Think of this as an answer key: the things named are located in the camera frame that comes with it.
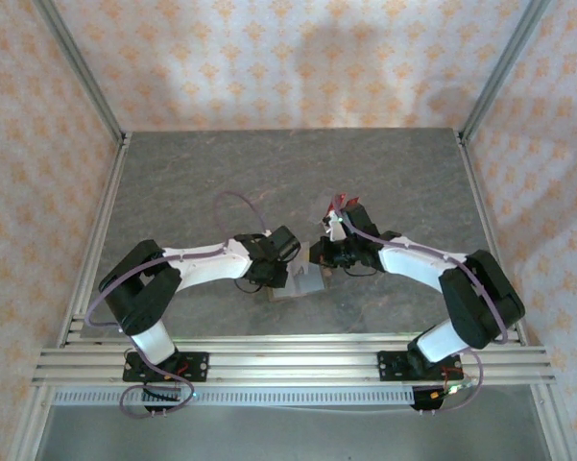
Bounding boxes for grey card holder wallet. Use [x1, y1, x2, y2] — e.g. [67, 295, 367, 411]
[268, 261, 328, 303]

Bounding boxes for red credit card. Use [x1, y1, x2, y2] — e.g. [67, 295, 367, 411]
[329, 193, 363, 211]

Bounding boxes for grey metal sheet panel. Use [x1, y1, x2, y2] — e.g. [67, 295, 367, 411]
[37, 405, 551, 461]

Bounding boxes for aluminium front rail beam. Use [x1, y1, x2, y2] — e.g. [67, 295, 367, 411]
[31, 335, 557, 388]

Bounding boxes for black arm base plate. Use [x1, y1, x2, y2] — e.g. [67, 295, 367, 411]
[376, 350, 464, 384]
[122, 352, 210, 384]

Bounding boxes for white slotted cable duct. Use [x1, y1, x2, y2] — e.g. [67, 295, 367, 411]
[52, 387, 417, 407]

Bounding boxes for aluminium table side rail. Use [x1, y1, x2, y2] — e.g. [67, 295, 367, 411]
[57, 133, 133, 347]
[454, 130, 529, 348]

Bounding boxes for black cable bracket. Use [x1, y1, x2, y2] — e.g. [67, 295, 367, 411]
[409, 383, 450, 415]
[141, 383, 183, 415]

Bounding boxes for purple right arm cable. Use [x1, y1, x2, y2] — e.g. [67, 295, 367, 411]
[330, 193, 510, 415]

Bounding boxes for aluminium upright frame post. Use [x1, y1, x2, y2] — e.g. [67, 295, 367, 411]
[33, 0, 129, 145]
[460, 0, 553, 140]

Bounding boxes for aluminium frame leg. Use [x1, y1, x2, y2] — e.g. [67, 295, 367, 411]
[9, 383, 54, 461]
[530, 383, 575, 461]

